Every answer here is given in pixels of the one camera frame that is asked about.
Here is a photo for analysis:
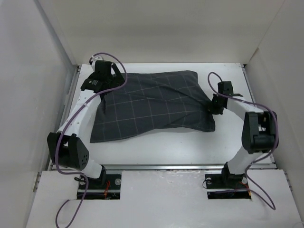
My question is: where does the dark grey checked pillowcase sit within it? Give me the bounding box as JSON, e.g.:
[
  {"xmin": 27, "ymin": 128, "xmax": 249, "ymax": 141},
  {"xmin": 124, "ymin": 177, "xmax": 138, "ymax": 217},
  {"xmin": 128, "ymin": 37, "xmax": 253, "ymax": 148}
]
[{"xmin": 90, "ymin": 70, "xmax": 216, "ymax": 143}]

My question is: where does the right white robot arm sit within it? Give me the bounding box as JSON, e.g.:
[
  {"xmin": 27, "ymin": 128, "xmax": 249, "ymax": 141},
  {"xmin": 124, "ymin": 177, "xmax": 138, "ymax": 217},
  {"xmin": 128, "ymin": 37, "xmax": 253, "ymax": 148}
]
[{"xmin": 209, "ymin": 81, "xmax": 278, "ymax": 187}]

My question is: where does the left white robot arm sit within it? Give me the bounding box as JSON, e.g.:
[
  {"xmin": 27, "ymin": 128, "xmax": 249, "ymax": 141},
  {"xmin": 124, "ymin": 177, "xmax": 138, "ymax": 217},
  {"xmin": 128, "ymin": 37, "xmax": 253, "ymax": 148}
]
[{"xmin": 47, "ymin": 60, "xmax": 125, "ymax": 189}]

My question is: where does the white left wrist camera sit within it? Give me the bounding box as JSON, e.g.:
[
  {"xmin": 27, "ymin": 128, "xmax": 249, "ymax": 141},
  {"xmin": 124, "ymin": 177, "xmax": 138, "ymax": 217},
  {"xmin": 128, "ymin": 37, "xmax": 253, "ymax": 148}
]
[{"xmin": 89, "ymin": 55, "xmax": 104, "ymax": 69}]

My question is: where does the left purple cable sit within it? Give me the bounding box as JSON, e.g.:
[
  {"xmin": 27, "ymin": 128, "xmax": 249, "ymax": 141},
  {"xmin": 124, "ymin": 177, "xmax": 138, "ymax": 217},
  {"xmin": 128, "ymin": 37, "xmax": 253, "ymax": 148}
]
[{"xmin": 55, "ymin": 51, "xmax": 128, "ymax": 225}]

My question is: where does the purple cable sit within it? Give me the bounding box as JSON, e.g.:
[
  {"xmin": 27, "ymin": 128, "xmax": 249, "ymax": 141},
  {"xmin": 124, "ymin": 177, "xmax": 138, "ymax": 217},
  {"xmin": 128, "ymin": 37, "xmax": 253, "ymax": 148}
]
[
  {"xmin": 55, "ymin": 51, "xmax": 128, "ymax": 225},
  {"xmin": 208, "ymin": 72, "xmax": 279, "ymax": 211}
]

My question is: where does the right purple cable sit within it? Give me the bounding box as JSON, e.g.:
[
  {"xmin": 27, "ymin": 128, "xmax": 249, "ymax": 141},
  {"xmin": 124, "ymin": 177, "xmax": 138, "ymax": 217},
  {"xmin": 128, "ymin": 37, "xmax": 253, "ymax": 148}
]
[{"xmin": 208, "ymin": 72, "xmax": 279, "ymax": 211}]

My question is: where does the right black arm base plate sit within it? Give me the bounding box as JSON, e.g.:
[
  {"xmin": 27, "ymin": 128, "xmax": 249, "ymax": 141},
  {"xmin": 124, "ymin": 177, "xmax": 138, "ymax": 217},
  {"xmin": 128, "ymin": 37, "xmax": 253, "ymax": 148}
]
[{"xmin": 202, "ymin": 172, "xmax": 251, "ymax": 200}]

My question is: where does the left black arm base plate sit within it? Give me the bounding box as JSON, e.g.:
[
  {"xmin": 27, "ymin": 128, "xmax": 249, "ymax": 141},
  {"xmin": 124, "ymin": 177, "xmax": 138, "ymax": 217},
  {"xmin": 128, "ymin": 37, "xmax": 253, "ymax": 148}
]
[{"xmin": 84, "ymin": 173, "xmax": 122, "ymax": 200}]

